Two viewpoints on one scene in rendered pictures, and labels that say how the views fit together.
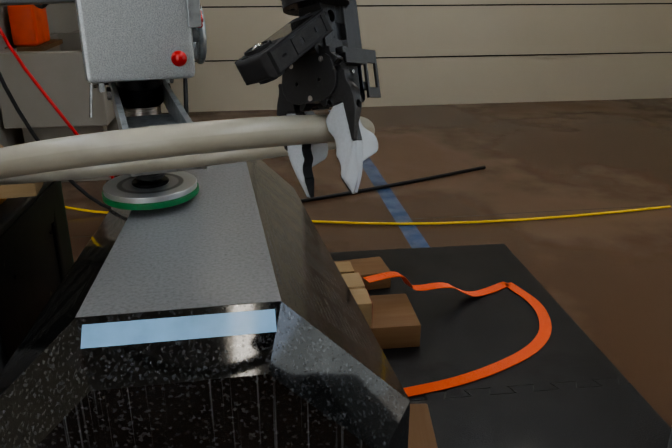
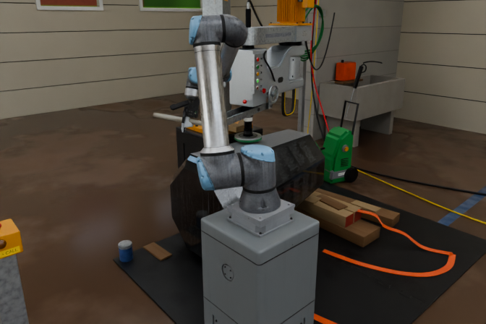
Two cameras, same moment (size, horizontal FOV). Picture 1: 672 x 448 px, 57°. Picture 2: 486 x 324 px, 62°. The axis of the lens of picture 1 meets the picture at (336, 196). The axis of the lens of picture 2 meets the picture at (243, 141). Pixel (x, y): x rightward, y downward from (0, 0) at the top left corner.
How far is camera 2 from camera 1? 2.18 m
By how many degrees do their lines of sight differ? 53
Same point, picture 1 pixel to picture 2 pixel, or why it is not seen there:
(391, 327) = (351, 232)
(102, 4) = (233, 84)
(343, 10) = (194, 100)
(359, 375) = (231, 192)
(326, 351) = not seen: hidden behind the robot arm
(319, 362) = not seen: hidden behind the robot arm
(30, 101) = (328, 105)
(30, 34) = (341, 76)
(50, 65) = (338, 91)
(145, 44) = (241, 96)
